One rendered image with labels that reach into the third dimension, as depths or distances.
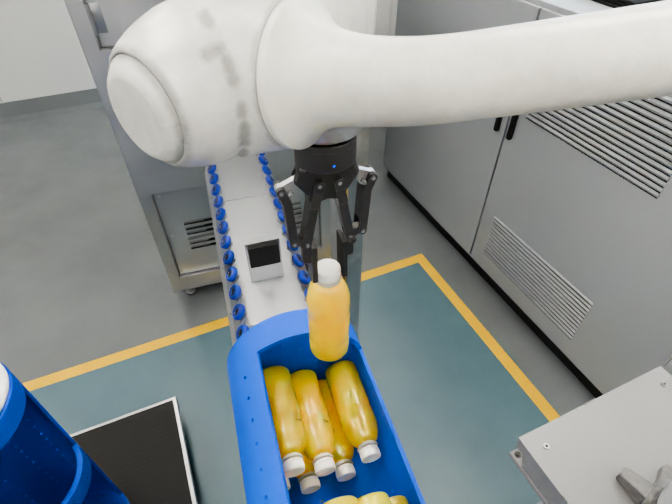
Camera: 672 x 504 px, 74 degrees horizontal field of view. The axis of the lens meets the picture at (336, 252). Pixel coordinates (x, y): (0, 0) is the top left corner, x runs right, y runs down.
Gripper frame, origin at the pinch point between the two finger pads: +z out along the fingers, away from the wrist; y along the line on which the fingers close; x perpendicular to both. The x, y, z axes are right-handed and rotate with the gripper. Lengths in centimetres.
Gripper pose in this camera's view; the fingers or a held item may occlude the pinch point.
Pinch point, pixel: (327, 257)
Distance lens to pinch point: 65.4
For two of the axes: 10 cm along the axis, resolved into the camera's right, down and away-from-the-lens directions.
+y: -9.6, 2.0, -2.1
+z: 0.0, 7.3, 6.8
